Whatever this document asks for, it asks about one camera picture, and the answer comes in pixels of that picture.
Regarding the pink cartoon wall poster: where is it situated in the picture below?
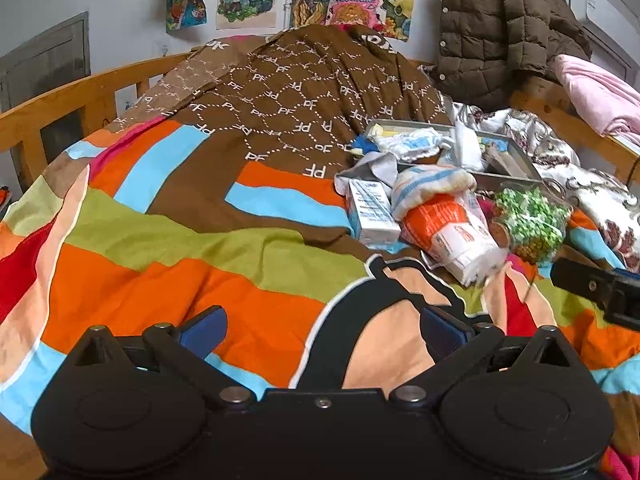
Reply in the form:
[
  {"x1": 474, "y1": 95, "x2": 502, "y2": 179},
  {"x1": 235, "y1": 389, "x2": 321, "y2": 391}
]
[{"x1": 325, "y1": 0, "x2": 413, "y2": 41}]

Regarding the brown down jacket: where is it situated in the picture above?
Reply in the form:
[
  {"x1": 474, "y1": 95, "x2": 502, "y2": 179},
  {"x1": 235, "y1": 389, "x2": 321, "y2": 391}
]
[{"x1": 432, "y1": 0, "x2": 593, "y2": 111}]

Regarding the striped pastel towel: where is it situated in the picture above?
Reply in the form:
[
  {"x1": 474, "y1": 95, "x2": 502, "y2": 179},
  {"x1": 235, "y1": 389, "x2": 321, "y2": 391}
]
[{"x1": 390, "y1": 164, "x2": 478, "y2": 221}]

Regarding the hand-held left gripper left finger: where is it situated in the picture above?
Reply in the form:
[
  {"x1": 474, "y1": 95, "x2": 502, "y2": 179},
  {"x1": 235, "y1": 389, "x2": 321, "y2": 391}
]
[{"x1": 75, "y1": 305, "x2": 253, "y2": 405}]

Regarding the pink cloth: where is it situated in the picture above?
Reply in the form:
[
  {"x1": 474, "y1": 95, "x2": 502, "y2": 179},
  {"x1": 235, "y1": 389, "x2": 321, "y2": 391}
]
[{"x1": 552, "y1": 54, "x2": 640, "y2": 148}]

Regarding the white air conditioner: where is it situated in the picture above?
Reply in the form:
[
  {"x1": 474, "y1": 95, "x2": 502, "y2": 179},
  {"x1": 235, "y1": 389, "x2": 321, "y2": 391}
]
[{"x1": 567, "y1": 0, "x2": 640, "y2": 76}]

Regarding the white cardboard box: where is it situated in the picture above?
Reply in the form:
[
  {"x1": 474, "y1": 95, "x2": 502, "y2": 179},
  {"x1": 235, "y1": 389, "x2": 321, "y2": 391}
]
[{"x1": 346, "y1": 179, "x2": 402, "y2": 248}]

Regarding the white floral blanket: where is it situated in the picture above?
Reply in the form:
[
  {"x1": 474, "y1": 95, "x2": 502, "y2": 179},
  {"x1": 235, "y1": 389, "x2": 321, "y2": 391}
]
[{"x1": 440, "y1": 100, "x2": 640, "y2": 273}]

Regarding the white packet with teal print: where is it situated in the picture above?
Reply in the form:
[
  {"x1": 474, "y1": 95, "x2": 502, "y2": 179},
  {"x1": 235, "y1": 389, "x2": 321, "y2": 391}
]
[{"x1": 375, "y1": 127, "x2": 451, "y2": 161}]

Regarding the orange and white tissue pack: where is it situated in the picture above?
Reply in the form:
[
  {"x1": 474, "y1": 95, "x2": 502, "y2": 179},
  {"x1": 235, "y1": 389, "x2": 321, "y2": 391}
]
[{"x1": 400, "y1": 190, "x2": 508, "y2": 286}]

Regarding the colourful striped blanket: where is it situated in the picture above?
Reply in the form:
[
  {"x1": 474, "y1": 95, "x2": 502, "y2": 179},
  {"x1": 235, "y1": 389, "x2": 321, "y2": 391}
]
[{"x1": 0, "y1": 110, "x2": 640, "y2": 480}]

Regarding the metal tray with colourful picture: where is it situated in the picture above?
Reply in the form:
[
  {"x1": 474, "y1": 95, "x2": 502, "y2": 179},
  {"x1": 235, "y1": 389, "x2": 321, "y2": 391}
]
[{"x1": 352, "y1": 119, "x2": 543, "y2": 191}]

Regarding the wooden bed frame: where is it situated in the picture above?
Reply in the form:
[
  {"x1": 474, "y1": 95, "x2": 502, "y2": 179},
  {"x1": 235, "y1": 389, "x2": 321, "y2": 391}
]
[{"x1": 0, "y1": 52, "x2": 640, "y2": 191}]

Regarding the bag of green paper stars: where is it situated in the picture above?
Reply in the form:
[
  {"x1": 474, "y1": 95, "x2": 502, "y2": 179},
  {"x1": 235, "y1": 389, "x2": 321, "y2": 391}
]
[{"x1": 487, "y1": 186, "x2": 573, "y2": 266}]

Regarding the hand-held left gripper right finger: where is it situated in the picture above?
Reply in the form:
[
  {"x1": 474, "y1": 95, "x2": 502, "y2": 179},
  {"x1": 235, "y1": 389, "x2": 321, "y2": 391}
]
[{"x1": 392, "y1": 306, "x2": 571, "y2": 403}]

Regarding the brown patterned quilt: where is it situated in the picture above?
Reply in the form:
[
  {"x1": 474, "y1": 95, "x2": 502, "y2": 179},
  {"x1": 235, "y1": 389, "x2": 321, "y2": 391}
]
[{"x1": 107, "y1": 25, "x2": 451, "y2": 181}]

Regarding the grey door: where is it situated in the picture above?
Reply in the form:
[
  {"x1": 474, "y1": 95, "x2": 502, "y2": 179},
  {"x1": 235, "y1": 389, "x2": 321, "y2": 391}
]
[{"x1": 0, "y1": 12, "x2": 91, "y2": 161}]

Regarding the grey and white cloth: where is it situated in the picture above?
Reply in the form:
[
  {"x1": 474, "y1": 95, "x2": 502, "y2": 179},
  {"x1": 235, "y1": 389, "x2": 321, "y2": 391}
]
[{"x1": 334, "y1": 152, "x2": 401, "y2": 196}]

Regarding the white cloth with blue print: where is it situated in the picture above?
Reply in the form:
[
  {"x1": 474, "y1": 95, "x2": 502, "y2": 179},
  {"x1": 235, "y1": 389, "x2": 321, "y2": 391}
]
[{"x1": 452, "y1": 122, "x2": 486, "y2": 171}]

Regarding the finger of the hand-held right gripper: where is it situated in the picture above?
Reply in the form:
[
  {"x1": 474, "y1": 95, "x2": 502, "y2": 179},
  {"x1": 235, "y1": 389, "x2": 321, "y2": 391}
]
[{"x1": 550, "y1": 257, "x2": 640, "y2": 332}]

